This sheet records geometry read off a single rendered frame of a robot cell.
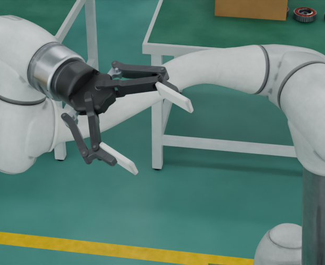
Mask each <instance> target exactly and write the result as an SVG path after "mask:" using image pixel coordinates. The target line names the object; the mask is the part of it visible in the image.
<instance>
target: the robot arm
mask: <svg viewBox="0 0 325 265"><path fill-rule="evenodd" d="M111 65H112V68H111V70H110V71H109V72H108V73H107V74H103V73H100V72H99V71H98V70H96V69H94V68H93V67H91V66H89V65H87V64H86V62H85V60H84V59H83V58H82V57H81V55H79V54H77V53H76V52H74V51H72V50H70V49H69V48H67V47H66V46H65V45H63V44H61V43H59V42H58V41H57V40H56V38H55V37H54V36H53V35H52V34H51V33H49V32H48V31H47V30H45V29H43V28H42V27H40V26H38V25H36V24H34V23H32V22H30V21H28V20H25V19H23V18H20V17H17V16H14V15H5V16H0V172H3V173H6V174H11V175H14V174H19V173H23V172H25V171H26V170H27V169H29V168H30V167H31V166H32V165H33V164H34V163H35V161H36V158H37V157H39V156H40V155H41V154H43V153H45V152H51V151H52V150H53V149H54V147H55V146H56V145H58V144H60V143H62V142H67V141H73V140H74V141H75V142H76V145H77V147H78V150H79V152H80V154H81V156H82V158H83V159H84V161H85V163H86V164H88V165H89V164H91V163H92V162H93V160H94V159H96V158H97V159H98V160H102V161H104V162H106V163H107V164H109V165H110V166H114V165H115V164H116V163H118V164H119V165H121V166H122V167H124V168H125V169H127V170H128V171H130V172H131V173H133V174H134V175H137V174H138V170H137V168H136V166H135V164H134V163H133V162H132V161H131V160H129V159H128V158H126V157H125V156H123V155H122V154H120V153H118V152H117V151H115V150H114V149H112V148H111V147H109V146H108V145H106V144H105V143H103V142H102V141H101V135H100V133H102V132H103V131H106V130H108V129H110V128H112V127H114V126H116V125H118V124H120V123H121V122H123V121H125V120H126V119H128V118H130V117H132V116H134V115H136V114H137V113H139V112H141V111H143V110H145V109H147V108H148V107H150V106H152V105H154V104H156V103H158V102H159V101H161V100H163V99H167V100H169V101H171V102H172V103H174V104H176V105H178V106H179V107H181V108H183V109H184V110H186V111H188V112H190V113H192V112H193V110H194V109H193V107H192V104H191V101H190V99H188V98H186V97H185V96H183V95H181V94H180V92H179V91H180V90H182V89H184V88H187V87H190V86H193V85H198V84H214V85H219V86H224V87H228V88H232V89H235V90H239V91H242V92H245V93H248V94H254V95H260V96H265V97H268V99H269V101H271V102H272V103H273V104H274V105H276V106H277V107H278V108H279V109H280V110H281V111H282V112H283V113H284V114H285V115H286V117H287V119H288V126H289V130H290V133H291V137H292V140H293V144H294V148H295V152H296V156H297V158H298V160H299V161H300V163H301V164H302V165H303V175H302V227H301V226H299V225H296V224H293V223H282V224H280V225H277V226H275V227H274V228H272V229H270V230H268V231H267V233H266V234H265V235H264V236H263V237H262V239H261V240H260V242H259V244H258V246H257V249H256V253H255V257H254V261H253V265H325V55H324V54H322V53H320V52H317V51H315V50H313V49H309V48H304V47H298V46H289V45H278V44H270V45H249V46H241V47H232V48H221V49H209V50H201V51H197V52H193V53H189V54H185V55H182V56H179V57H177V58H175V59H173V60H170V61H168V62H166V63H164V64H163V65H161V66H147V65H131V64H123V63H121V62H118V61H116V60H115V61H113V62H112V63H111ZM116 77H117V78H119V79H114V78H116ZM122 77H123V78H129V80H120V79H121V78H122ZM113 79H114V80H113ZM115 87H116V88H117V89H118V90H115ZM46 96H48V97H49V98H46ZM54 101H63V102H64V103H66V104H68V105H69V106H71V107H72V108H73V110H65V109H62V108H60V107H59V106H58V105H57V104H56V103H55V102H54ZM88 137H90V144H91V148H90V149H88V148H87V146H86V143H85V141H84V138H88Z"/></svg>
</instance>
